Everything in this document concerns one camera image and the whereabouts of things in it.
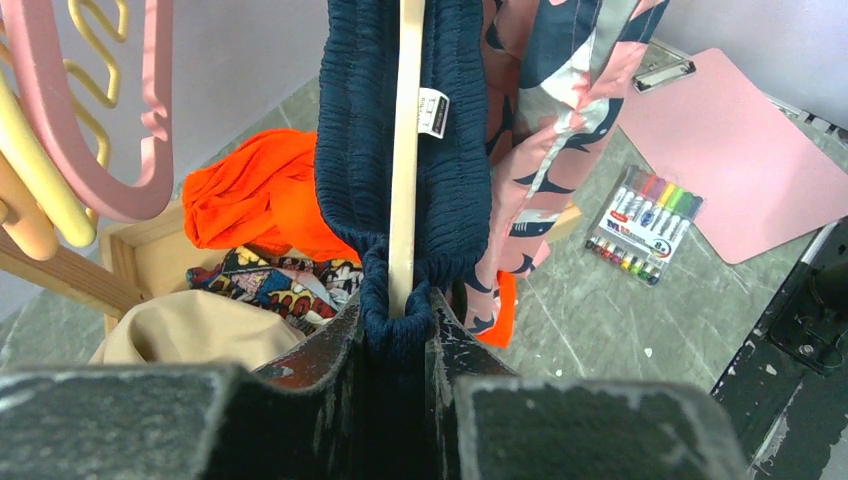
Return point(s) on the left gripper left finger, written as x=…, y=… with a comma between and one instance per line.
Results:
x=293, y=418

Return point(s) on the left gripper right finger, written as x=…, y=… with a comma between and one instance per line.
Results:
x=487, y=422

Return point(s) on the navy blue shorts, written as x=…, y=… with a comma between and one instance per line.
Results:
x=358, y=81

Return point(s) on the beige shorts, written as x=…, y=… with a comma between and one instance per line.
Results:
x=194, y=327

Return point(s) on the colourful patterned shorts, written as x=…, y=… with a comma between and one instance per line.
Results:
x=306, y=293

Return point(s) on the orange hanger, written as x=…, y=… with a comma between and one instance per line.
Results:
x=23, y=219

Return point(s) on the yellow hanger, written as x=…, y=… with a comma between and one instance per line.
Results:
x=67, y=133

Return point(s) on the pink shark print shorts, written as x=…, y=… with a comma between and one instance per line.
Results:
x=557, y=73

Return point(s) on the pink plastic hanger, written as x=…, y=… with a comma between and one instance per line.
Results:
x=148, y=196

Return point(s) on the wooden clothes rack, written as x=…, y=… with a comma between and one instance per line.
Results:
x=139, y=262

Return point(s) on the orange garment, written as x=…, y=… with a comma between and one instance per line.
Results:
x=258, y=199

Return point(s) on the marker pen set box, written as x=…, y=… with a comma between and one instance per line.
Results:
x=643, y=223

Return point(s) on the pink clipboard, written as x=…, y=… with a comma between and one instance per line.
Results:
x=717, y=135

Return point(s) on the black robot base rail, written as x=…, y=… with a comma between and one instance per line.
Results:
x=786, y=387

